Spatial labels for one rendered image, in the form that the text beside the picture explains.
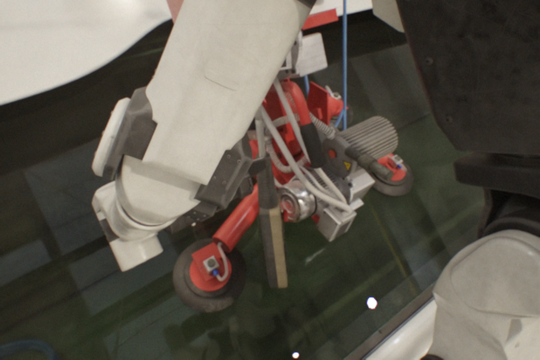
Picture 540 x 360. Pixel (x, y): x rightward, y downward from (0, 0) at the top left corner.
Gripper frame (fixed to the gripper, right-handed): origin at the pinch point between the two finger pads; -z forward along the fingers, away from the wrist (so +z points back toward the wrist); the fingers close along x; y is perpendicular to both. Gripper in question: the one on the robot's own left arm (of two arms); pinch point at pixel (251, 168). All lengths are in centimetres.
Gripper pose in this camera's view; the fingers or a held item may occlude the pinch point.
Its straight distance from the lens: 66.3
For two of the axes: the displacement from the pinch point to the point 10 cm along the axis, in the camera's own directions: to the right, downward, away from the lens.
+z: -8.2, 3.7, -4.4
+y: -2.6, -9.2, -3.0
